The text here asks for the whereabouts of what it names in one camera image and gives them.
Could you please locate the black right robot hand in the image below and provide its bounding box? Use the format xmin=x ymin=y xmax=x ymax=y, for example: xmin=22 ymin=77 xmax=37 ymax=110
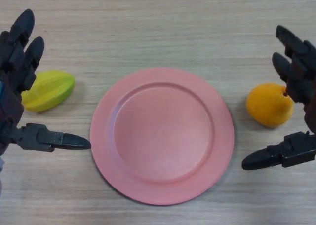
xmin=241 ymin=25 xmax=316 ymax=171

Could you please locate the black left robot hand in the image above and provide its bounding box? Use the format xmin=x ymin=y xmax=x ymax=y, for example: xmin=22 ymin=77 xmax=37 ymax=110
xmin=0 ymin=8 xmax=92 ymax=159

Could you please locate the yellow green starfruit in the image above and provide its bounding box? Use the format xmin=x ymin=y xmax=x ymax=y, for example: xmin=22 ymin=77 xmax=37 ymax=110
xmin=21 ymin=70 xmax=76 ymax=113

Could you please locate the pink round plate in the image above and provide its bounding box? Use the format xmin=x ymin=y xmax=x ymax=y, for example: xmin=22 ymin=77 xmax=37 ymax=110
xmin=90 ymin=67 xmax=235 ymax=206

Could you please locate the orange yellow pear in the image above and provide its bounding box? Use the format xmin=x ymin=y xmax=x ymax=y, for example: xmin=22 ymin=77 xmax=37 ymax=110
xmin=245 ymin=83 xmax=294 ymax=128

